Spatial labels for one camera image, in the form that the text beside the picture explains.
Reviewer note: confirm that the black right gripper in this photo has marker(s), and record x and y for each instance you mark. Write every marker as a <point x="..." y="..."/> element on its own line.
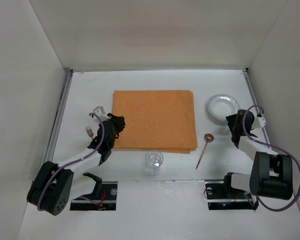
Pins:
<point x="233" y="125"/>

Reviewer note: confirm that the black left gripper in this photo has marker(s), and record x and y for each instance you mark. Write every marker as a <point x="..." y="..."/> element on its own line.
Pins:
<point x="117" y="122"/>

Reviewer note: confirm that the white ceramic plate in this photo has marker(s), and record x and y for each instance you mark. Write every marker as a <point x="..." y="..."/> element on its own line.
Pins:
<point x="221" y="106"/>

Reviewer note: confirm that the orange cloth placemat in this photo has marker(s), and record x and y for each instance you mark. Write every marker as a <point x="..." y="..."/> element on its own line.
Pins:
<point x="156" y="120"/>

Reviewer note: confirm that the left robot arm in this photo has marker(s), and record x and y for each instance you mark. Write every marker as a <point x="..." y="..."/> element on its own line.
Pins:
<point x="57" y="183"/>

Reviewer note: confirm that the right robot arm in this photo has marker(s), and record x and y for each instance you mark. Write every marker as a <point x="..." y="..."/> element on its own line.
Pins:
<point x="271" y="174"/>

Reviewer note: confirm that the copper fork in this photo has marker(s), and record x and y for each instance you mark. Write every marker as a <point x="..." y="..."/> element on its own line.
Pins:
<point x="90" y="132"/>

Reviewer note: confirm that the copper spoon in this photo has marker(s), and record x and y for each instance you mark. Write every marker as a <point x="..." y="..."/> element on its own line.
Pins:
<point x="208" y="137"/>

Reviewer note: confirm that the clear plastic cup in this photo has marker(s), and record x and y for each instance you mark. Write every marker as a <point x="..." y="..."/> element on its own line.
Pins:
<point x="153" y="161"/>

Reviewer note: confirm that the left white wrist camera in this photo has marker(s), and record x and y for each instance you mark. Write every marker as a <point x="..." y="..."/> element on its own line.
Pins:
<point x="101" y="113"/>

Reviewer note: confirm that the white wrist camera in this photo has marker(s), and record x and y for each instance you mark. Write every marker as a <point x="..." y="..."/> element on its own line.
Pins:
<point x="259" y="121"/>
<point x="101" y="113"/>

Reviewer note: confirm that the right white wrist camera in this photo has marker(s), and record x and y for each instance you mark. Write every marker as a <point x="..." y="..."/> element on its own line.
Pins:
<point x="259" y="121"/>

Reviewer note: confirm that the left aluminium frame rail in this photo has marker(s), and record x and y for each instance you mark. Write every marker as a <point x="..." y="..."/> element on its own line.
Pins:
<point x="52" y="141"/>

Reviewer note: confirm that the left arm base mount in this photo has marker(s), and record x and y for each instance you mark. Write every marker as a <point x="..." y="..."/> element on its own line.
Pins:
<point x="91" y="193"/>

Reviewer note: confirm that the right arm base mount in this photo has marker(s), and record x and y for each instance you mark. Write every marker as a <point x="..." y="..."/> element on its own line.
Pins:
<point x="221" y="197"/>

